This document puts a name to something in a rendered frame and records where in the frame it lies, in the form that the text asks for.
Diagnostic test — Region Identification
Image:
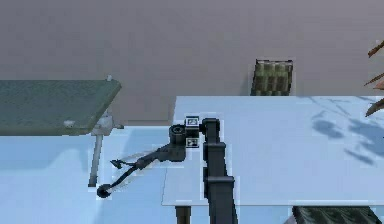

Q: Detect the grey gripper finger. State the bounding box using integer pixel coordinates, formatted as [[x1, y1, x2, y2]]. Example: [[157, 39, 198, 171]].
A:
[[96, 154, 160, 200]]

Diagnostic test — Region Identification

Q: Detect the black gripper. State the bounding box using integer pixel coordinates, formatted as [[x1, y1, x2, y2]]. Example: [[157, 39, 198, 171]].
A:
[[110, 123, 188, 169]]

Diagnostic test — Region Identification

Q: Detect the green glass table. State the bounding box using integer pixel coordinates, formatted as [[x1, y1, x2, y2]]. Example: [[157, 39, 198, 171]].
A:
[[0, 75, 125, 188]]

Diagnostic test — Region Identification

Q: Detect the white table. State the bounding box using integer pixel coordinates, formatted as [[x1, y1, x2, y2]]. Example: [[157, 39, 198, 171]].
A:
[[161, 95, 384, 224]]

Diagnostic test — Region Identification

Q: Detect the green checked chair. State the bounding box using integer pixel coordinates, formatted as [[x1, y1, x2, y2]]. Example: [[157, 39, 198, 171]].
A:
[[291, 205, 384, 224], [250, 58, 295, 97]]

